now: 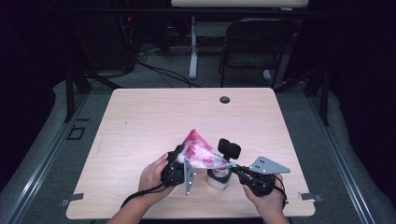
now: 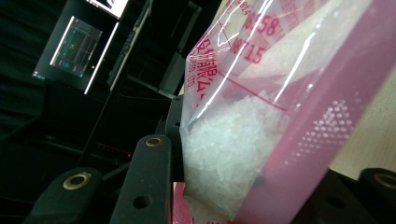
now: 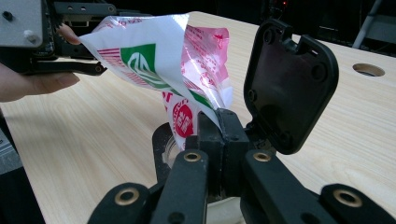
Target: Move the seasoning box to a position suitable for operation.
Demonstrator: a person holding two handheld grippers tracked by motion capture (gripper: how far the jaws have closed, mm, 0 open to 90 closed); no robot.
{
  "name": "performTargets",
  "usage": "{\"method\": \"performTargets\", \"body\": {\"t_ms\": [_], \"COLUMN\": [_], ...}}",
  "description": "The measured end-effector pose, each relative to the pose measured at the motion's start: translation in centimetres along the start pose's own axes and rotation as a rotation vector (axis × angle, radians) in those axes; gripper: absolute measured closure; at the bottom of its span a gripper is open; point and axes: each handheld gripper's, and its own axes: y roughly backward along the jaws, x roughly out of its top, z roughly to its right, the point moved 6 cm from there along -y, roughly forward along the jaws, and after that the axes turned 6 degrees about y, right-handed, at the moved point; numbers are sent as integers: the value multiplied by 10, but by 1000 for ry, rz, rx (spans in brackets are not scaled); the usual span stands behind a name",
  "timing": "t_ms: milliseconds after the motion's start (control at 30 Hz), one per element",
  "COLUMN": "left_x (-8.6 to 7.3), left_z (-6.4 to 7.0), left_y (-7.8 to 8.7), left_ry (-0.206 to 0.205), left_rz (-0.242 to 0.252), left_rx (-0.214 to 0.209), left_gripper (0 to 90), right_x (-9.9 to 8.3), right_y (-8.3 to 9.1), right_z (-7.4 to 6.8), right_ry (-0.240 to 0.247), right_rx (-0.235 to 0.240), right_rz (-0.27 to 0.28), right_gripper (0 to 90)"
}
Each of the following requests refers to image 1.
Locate grey tape piece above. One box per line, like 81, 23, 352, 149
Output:
298, 191, 324, 203
60, 192, 85, 207

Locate left hand-held gripper black cable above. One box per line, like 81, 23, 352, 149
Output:
120, 183, 166, 210

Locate black equipment with red light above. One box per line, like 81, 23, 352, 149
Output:
66, 13, 138, 74

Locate person's right hand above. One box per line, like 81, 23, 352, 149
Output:
242, 174, 289, 218

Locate white desk leg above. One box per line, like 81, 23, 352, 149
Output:
188, 15, 200, 80

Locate red and white plastic bag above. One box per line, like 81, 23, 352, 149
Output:
177, 129, 238, 171

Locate black metal frame stand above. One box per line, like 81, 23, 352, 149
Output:
274, 66, 332, 127
64, 66, 123, 124

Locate right hand-held gripper black cable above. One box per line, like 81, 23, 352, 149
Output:
274, 175, 290, 209

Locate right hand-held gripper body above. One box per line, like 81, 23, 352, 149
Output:
244, 155, 291, 198

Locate aluminium floor rail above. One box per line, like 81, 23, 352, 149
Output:
306, 92, 378, 224
4, 92, 92, 224

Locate black folding chair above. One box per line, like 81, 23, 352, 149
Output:
219, 18, 301, 90

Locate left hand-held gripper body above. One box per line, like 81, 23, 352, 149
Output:
160, 151, 198, 196

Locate person's left hand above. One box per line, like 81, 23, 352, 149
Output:
137, 152, 177, 206

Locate black floor cables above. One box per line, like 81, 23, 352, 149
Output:
134, 43, 206, 89

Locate hand-held gripper black cable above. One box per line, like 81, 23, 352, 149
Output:
120, 183, 166, 210
274, 175, 290, 209

